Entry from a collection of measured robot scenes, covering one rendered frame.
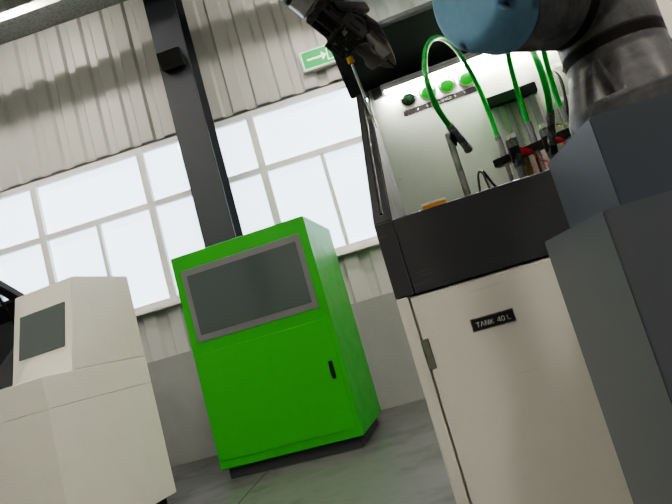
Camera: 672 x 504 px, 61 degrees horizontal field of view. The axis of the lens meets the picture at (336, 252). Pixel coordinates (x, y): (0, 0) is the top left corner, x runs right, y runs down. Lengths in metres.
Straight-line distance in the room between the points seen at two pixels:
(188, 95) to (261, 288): 2.34
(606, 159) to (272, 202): 4.99
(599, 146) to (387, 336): 4.71
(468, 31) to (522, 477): 0.83
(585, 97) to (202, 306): 3.67
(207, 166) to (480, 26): 4.82
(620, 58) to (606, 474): 0.76
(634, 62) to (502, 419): 0.70
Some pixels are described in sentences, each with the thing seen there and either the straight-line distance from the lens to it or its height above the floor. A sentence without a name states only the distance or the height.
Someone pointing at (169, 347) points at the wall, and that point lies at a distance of 5.81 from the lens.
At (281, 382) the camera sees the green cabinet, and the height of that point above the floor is 0.55.
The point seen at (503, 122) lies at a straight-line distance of 1.75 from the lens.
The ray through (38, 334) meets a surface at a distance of 3.95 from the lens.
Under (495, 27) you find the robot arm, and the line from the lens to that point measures 0.66.
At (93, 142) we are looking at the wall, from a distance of 6.42.
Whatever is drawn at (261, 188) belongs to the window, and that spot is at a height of 2.33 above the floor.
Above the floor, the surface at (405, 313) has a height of 0.76.
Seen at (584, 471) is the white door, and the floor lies 0.39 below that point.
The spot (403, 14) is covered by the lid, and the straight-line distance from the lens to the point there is 1.75.
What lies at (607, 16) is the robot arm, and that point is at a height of 1.01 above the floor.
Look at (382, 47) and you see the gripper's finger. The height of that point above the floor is 1.32.
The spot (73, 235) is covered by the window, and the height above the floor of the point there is 2.45.
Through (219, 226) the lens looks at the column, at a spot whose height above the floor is 1.98.
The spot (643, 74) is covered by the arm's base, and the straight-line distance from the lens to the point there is 0.72.
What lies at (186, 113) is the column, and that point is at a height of 3.11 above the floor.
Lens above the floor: 0.75
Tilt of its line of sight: 8 degrees up
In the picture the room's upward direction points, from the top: 16 degrees counter-clockwise
